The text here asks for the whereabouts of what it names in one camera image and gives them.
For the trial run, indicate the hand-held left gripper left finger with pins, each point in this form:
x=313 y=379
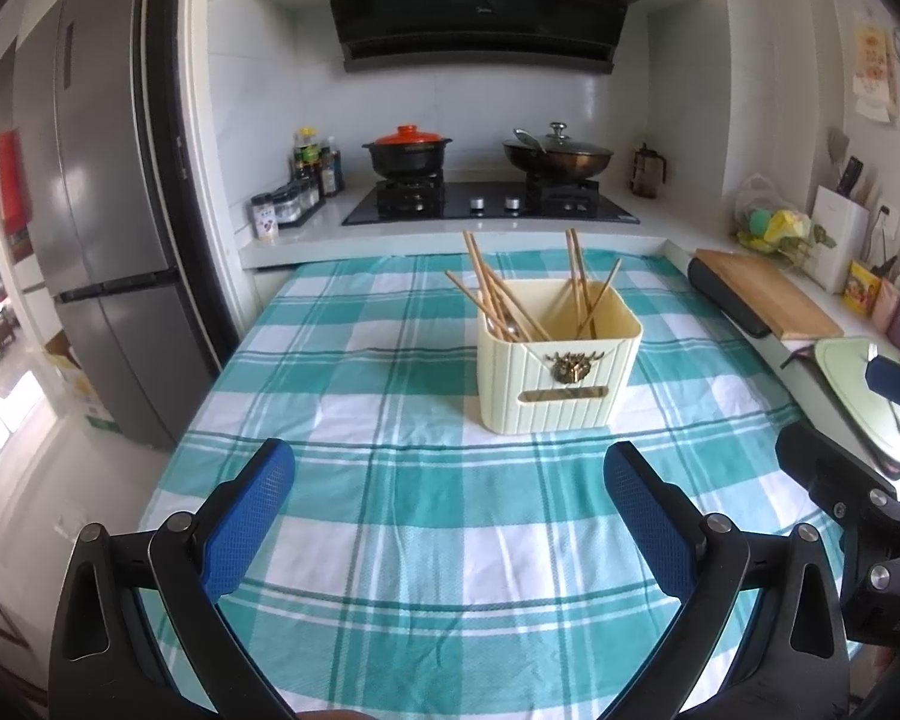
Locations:
x=247 y=517

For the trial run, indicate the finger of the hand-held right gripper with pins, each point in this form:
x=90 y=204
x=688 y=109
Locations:
x=896 y=382
x=825 y=465

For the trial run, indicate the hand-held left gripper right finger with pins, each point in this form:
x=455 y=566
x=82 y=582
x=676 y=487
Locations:
x=645 y=525

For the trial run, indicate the cream ribbed utensil holder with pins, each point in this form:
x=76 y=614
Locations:
x=525 y=382

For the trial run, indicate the large metal spoon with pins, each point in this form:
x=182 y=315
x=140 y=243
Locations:
x=496 y=326

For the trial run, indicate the bunch of wooden chopsticks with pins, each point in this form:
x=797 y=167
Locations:
x=576 y=262

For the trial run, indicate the pink cup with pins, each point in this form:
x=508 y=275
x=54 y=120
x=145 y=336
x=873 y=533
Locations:
x=886 y=307

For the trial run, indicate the yellow printed cup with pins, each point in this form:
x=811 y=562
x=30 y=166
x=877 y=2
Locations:
x=862 y=289

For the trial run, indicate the black griddle pan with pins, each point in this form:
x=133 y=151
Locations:
x=797 y=356

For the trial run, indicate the wooden cutting board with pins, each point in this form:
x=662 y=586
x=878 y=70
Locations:
x=780 y=292

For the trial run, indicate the white knife block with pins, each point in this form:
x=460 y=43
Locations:
x=836 y=240

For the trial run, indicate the teal checked tablecloth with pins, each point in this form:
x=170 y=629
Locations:
x=390 y=405

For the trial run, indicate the black oblong bar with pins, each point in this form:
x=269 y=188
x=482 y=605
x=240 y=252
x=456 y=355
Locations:
x=727 y=300

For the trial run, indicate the plastic bag of sponges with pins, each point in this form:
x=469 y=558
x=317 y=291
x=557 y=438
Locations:
x=776 y=229

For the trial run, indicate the cardboard box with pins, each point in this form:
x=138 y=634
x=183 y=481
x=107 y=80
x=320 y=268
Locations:
x=82 y=390

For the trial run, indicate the grey kitchen spatula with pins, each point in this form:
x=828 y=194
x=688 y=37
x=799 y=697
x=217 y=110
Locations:
x=838 y=144

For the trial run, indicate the white label spice jar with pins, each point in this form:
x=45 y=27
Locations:
x=265 y=220

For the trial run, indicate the rack of spice jars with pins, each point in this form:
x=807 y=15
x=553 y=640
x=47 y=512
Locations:
x=298 y=202

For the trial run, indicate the dark glass press jug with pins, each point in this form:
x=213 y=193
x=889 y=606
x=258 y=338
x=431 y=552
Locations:
x=647 y=172

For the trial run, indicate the grey refrigerator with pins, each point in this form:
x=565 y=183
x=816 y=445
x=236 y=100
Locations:
x=105 y=202

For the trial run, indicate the dark sauce bottle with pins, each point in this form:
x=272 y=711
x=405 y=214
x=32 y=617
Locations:
x=331 y=171

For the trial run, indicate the black glass gas cooktop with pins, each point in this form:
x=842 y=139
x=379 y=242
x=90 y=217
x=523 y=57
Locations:
x=487 y=202

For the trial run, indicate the yellow cap oil bottle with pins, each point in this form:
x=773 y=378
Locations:
x=307 y=156

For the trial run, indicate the dark wok with glass lid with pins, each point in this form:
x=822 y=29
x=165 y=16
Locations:
x=559 y=154

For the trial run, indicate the black clay pot red lid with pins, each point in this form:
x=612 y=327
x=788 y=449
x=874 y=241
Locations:
x=409 y=154

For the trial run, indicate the black range hood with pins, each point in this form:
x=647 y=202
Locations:
x=480 y=15

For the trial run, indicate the wall calendar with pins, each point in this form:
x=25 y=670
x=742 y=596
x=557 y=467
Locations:
x=875 y=64

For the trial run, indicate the black door frame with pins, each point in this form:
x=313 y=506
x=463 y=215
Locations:
x=172 y=165

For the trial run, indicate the red wall hanging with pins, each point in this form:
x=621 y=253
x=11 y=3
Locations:
x=13 y=180

